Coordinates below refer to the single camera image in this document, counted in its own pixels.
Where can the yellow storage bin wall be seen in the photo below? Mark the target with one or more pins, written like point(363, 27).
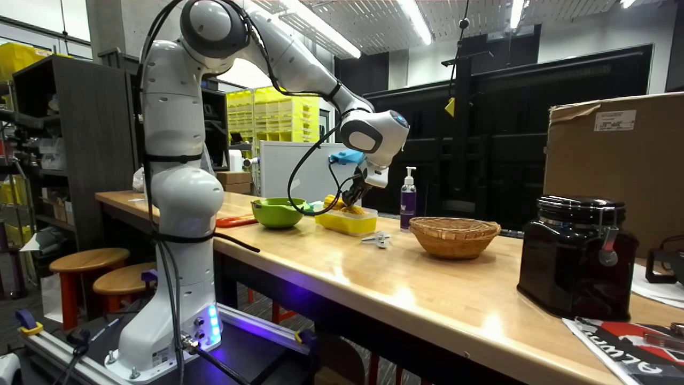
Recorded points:
point(271, 118)

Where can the yellow blue clamp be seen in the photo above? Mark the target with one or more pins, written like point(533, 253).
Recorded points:
point(30, 326)

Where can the black monitor stand pole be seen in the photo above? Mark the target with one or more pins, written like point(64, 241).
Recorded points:
point(462, 107)

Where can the woven wicker basket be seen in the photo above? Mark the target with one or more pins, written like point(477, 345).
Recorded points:
point(455, 238)

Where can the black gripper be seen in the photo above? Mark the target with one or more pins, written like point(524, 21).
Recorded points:
point(364, 179)

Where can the yellow tag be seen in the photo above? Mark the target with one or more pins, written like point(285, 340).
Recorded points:
point(450, 107)

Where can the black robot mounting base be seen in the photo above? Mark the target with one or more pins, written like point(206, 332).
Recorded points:
point(249, 348)

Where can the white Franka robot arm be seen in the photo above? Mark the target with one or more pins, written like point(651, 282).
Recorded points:
point(178, 200)

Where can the crumpled clear plastic piece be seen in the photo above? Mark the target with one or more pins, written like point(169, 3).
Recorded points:
point(378, 240)

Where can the yellow knitted cloth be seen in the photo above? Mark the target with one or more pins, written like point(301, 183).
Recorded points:
point(335, 204)

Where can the black shelf unit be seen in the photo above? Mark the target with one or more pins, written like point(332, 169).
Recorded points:
point(215, 129)

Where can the black glass jar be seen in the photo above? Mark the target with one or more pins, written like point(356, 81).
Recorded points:
point(578, 263)

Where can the red rectangular lid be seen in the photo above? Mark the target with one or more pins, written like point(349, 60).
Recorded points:
point(236, 220)

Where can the green plastic bowl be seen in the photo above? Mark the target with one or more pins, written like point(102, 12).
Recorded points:
point(279, 214)

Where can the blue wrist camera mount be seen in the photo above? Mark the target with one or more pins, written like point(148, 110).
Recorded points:
point(347, 156)

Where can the round wooden stool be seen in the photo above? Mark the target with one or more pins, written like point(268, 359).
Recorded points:
point(89, 258)
point(123, 280)

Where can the small cardboard box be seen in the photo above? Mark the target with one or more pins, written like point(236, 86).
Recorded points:
point(236, 183)

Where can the large cardboard box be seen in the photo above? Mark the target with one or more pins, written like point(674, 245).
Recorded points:
point(620, 171)

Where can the purple soap pump bottle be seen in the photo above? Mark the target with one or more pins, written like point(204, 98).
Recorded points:
point(409, 204)

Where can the red black magazine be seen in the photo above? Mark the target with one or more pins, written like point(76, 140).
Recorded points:
point(627, 354)

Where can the green wipes packet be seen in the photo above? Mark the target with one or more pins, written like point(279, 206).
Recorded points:
point(314, 207)

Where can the grey cabinet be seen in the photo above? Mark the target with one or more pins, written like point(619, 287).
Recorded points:
point(285, 171)

